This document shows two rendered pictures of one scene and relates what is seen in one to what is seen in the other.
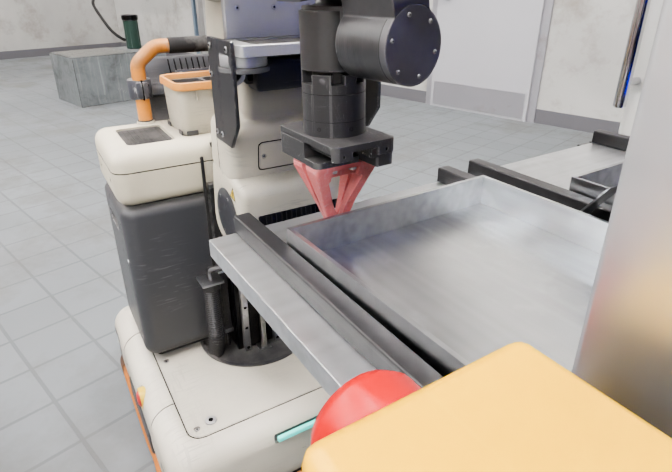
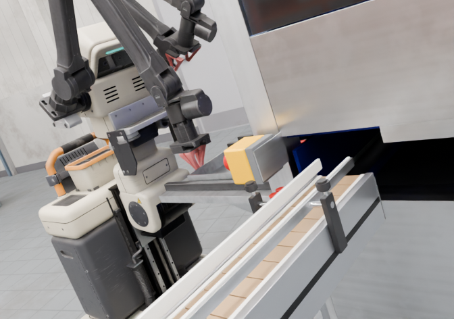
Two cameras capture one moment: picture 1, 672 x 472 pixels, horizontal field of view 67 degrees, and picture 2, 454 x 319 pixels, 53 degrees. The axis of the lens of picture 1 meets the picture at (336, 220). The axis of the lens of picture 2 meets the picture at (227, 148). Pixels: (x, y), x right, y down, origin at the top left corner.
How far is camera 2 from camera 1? 0.77 m
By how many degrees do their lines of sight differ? 16
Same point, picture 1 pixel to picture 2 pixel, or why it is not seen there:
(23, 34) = not seen: outside the picture
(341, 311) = (217, 182)
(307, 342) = (211, 195)
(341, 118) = (190, 133)
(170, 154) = (91, 201)
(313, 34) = (173, 112)
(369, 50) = (194, 110)
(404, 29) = (200, 101)
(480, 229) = not seen: hidden behind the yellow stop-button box
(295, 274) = (197, 184)
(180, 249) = (112, 253)
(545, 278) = not seen: hidden behind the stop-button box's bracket
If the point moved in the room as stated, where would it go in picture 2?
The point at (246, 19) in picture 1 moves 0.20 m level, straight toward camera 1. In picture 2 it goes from (121, 119) to (136, 121)
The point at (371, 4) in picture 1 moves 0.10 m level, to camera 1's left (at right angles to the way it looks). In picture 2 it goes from (189, 99) to (151, 113)
